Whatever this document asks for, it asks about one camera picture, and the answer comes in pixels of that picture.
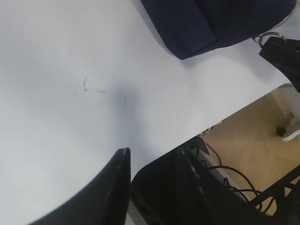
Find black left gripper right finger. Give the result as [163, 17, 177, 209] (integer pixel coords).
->
[131, 148, 300, 225]

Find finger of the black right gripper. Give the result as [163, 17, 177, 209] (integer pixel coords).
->
[259, 37, 300, 91]

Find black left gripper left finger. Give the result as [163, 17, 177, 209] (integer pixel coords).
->
[33, 148, 131, 225]

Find navy blue lunch bag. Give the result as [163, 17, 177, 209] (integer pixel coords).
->
[142, 0, 297, 60]

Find white table leg foot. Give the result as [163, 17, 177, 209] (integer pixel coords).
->
[276, 112, 300, 142]

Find red white wires under table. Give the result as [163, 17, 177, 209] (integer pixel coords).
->
[199, 120, 223, 167]

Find black cables on floor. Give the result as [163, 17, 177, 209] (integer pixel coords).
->
[189, 142, 300, 215]

